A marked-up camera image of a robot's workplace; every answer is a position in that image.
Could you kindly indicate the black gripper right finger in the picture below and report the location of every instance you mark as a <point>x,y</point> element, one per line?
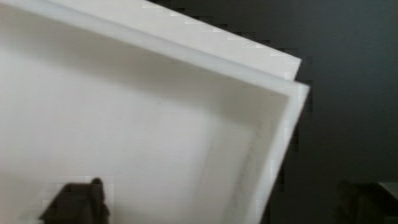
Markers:
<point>367,203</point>

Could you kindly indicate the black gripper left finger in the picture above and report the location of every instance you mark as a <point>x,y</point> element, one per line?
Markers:
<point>79,206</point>

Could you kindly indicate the white drawer cabinet box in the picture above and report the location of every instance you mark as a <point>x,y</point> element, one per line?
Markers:
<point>147,102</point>

